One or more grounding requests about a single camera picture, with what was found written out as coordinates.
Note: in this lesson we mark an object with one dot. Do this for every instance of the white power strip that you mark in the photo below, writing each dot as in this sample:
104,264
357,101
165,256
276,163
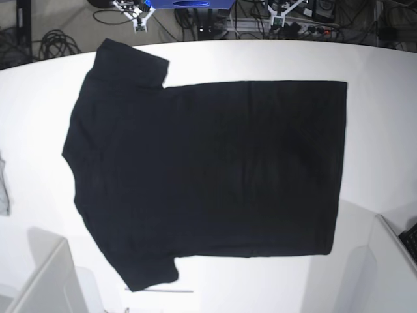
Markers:
266,26

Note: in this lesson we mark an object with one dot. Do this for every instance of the grey cloth at left edge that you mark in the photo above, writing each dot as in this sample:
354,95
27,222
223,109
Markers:
5,202

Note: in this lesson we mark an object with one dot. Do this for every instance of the black keyboard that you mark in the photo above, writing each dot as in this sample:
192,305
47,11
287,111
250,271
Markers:
409,240

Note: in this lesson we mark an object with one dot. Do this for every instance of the white partition panel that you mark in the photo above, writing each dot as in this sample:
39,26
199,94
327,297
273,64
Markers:
379,276
53,286

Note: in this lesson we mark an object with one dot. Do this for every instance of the white partition panel left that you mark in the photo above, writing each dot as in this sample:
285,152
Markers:
53,286

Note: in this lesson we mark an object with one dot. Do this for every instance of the white partition panel right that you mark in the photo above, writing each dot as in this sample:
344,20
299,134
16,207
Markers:
379,276

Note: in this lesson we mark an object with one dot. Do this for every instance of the blue box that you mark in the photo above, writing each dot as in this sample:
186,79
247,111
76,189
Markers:
204,4

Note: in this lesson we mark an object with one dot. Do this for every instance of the black T-shirt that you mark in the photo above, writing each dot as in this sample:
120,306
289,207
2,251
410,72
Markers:
231,169

